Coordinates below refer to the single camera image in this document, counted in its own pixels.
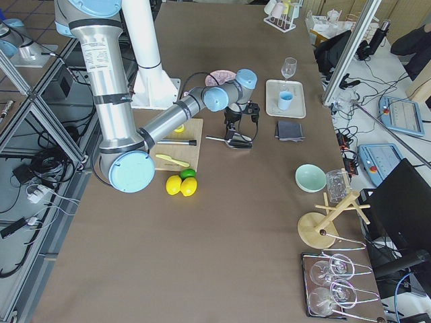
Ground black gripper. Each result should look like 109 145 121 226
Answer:
224 102 260 141

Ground stainless steel ice scoop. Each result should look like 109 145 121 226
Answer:
205 135 253 149

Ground pink bowl of ice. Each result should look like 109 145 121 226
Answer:
205 69 236 86

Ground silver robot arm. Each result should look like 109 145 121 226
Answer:
55 1 257 193

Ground light blue plastic cup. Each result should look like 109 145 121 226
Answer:
277 91 294 110

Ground wooden cup tree stand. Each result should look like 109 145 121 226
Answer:
297 190 370 250

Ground halved lemon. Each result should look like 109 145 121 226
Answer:
174 124 185 133

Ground yellow plastic knife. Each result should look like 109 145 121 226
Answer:
156 154 190 168

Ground green lime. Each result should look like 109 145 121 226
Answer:
180 168 196 180

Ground folded grey cloth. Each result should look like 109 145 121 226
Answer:
275 120 305 142

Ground lower whole yellow lemon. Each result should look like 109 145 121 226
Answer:
180 177 197 196

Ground whole yellow lemon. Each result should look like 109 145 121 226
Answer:
165 175 183 195
180 177 197 196

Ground cream plastic tray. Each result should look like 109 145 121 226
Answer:
265 79 306 118

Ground upper whole yellow lemon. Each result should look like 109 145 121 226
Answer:
165 175 183 195

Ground clear wine glass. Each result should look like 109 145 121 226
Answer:
280 57 297 91

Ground pale green bowl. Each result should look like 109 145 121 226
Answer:
295 164 327 192

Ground glass jar on stand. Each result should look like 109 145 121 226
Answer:
326 169 350 203

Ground lower blue teach pendant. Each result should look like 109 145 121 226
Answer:
358 143 403 186

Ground blue teach pendant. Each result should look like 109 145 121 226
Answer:
379 96 425 137
358 143 403 186

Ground black framed glass tray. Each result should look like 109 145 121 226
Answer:
301 253 347 320

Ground upper inverted wine glass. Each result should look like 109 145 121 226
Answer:
309 254 355 287

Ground inverted wine glass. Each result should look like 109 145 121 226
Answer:
309 254 355 287
308 279 358 317

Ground upper blue teach pendant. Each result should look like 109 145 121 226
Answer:
379 96 425 137

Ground black computer monitor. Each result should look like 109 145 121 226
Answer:
359 159 430 252

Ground lower inverted wine glass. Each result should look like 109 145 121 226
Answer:
308 279 358 317

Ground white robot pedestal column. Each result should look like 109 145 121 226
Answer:
122 0 178 110

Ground white wire cup rack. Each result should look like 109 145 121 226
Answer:
263 0 302 33

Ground aluminium frame post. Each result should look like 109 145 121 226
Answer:
322 0 381 106

